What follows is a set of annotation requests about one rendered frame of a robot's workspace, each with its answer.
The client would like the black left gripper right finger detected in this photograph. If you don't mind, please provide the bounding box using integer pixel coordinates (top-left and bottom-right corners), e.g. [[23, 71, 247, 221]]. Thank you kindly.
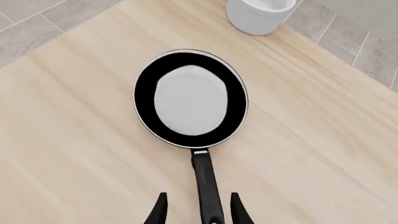
[[230, 192, 256, 224]]

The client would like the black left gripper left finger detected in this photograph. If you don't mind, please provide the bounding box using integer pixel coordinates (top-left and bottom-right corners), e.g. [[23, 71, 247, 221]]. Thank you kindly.
[[143, 192, 168, 224]]

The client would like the black frying pan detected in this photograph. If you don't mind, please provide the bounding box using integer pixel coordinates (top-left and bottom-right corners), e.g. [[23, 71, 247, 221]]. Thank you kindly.
[[133, 49, 249, 224]]

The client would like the white mug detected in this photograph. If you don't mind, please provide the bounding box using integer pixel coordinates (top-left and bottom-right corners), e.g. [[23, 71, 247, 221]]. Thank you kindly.
[[225, 0, 297, 37]]

